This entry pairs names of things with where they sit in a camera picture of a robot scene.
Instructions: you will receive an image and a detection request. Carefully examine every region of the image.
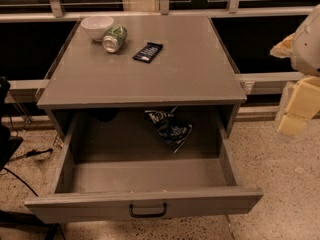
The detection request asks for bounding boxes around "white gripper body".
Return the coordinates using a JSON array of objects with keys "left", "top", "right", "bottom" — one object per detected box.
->
[{"left": 291, "top": 5, "right": 320, "bottom": 76}]

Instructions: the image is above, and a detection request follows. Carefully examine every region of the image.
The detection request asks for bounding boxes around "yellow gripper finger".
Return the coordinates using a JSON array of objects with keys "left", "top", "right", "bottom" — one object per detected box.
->
[
  {"left": 270, "top": 33, "right": 295, "bottom": 59},
  {"left": 278, "top": 76, "right": 320, "bottom": 137}
]

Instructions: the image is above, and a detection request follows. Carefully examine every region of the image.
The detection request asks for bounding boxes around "blue chip bag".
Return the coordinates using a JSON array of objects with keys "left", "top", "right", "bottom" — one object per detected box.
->
[{"left": 144, "top": 108, "right": 193, "bottom": 153}]

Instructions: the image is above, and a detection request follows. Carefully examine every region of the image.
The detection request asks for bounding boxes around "grey cabinet counter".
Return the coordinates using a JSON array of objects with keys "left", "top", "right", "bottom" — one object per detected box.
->
[{"left": 38, "top": 16, "right": 246, "bottom": 111}]

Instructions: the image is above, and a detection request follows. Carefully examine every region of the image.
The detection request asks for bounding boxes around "open grey top drawer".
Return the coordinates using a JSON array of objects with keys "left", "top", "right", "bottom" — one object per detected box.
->
[{"left": 25, "top": 109, "right": 263, "bottom": 223}]

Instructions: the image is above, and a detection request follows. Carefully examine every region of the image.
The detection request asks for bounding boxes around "dark blue candy bar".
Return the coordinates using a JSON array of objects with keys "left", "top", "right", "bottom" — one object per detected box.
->
[{"left": 133, "top": 42, "right": 163, "bottom": 63}]

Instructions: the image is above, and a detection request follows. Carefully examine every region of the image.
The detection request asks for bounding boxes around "green soda can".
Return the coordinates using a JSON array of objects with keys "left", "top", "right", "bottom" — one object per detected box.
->
[{"left": 102, "top": 25, "right": 127, "bottom": 53}]

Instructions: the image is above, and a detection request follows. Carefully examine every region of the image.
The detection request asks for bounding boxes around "white ceramic bowl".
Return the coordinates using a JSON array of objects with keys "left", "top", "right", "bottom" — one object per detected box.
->
[{"left": 81, "top": 16, "right": 114, "bottom": 41}]

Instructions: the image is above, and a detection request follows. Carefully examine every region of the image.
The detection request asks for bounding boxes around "black equipment at left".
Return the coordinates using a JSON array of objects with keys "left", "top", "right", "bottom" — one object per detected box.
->
[{"left": 0, "top": 77, "right": 23, "bottom": 170}]

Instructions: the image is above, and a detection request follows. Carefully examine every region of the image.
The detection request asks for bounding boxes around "black drawer handle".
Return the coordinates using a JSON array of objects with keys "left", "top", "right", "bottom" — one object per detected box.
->
[{"left": 129, "top": 203, "right": 167, "bottom": 219}]

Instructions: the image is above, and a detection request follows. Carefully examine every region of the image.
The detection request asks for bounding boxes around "metal railing frame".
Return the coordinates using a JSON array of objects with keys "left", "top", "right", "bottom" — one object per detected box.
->
[{"left": 0, "top": 0, "right": 319, "bottom": 108}]

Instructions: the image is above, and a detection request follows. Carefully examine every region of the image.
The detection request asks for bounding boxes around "black cable on floor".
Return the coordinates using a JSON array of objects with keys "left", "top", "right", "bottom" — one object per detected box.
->
[{"left": 0, "top": 147, "right": 54, "bottom": 198}]

